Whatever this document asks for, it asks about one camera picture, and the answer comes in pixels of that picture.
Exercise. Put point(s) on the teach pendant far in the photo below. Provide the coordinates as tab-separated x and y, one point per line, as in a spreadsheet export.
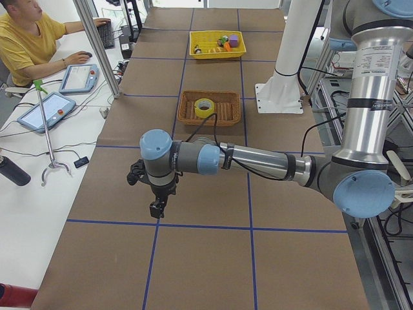
79	79

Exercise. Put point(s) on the yellow woven tray basket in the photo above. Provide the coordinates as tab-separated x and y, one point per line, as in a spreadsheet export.
207	39

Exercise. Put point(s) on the teach pendant near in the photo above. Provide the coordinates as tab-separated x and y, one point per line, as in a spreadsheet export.
56	107

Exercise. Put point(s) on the small black device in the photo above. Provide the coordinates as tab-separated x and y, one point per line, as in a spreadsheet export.
81	162

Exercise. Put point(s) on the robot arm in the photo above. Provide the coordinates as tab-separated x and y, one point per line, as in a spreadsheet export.
355	177

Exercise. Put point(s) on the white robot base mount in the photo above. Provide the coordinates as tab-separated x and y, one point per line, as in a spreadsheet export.
281	93

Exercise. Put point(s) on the orange toy carrot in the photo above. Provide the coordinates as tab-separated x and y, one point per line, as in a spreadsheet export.
227	47

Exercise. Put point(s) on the yellow clear tape roll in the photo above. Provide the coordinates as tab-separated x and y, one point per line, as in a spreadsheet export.
204	108

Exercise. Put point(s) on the black thermos bottle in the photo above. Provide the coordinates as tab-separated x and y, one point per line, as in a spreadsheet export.
13	172

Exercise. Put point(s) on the black box with label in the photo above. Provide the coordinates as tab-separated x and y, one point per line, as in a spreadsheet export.
127	45

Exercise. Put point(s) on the black keyboard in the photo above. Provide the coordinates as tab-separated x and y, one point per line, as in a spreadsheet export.
106	34

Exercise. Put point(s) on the teach pendant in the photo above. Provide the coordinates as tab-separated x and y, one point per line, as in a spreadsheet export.
79	79
56	107

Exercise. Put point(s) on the red cylinder roll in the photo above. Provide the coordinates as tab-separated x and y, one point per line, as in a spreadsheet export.
16	296

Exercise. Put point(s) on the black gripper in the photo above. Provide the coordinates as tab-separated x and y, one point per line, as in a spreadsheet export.
163	191

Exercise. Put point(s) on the black power strip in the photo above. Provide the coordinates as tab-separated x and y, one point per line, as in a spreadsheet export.
120	69

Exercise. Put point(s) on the purple foam block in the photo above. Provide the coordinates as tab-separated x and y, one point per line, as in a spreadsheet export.
233	40

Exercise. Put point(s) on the brown wicker basket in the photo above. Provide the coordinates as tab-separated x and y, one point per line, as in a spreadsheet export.
226	106

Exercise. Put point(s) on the man in yellow shirt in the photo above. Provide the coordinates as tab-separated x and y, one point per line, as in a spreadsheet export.
29	41

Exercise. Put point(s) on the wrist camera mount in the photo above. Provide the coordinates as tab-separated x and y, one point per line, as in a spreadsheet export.
137	173

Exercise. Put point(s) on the toy croissant bread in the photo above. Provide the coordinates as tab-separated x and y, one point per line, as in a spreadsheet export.
216	50

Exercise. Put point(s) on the aluminium frame post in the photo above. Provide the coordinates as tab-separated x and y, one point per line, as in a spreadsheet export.
92	34

